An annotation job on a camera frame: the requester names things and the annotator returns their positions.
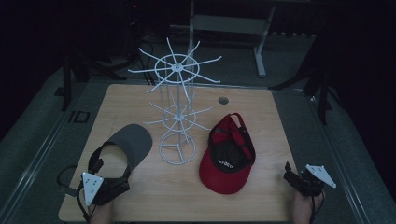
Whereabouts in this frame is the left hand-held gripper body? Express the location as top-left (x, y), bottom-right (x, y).
top-left (81, 171), bottom-right (131, 207)

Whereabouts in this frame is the black metal stand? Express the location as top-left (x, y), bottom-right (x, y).
top-left (61, 52), bottom-right (129, 112)
top-left (269, 59), bottom-right (339, 126)

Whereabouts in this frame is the grey metal desk frame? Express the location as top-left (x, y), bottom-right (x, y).
top-left (170, 0), bottom-right (277, 78)

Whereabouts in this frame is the black cable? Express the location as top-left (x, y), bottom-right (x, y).
top-left (309, 191), bottom-right (325, 224)
top-left (56, 165), bottom-right (92, 224)

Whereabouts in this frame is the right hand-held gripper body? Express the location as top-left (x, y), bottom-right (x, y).
top-left (292, 163), bottom-right (337, 198)

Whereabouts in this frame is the person's right hand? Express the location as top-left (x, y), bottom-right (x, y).
top-left (291, 189), bottom-right (327, 224)

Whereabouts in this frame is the grey sun visor cap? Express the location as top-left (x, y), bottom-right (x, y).
top-left (87, 123), bottom-right (154, 181)

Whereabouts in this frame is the person's left hand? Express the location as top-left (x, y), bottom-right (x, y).
top-left (88, 200), bottom-right (115, 224)

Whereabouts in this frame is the white wire display rack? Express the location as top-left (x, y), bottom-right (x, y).
top-left (127, 36), bottom-right (223, 166)

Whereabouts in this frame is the red baseball cap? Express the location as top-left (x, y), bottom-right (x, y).
top-left (198, 112), bottom-right (257, 196)

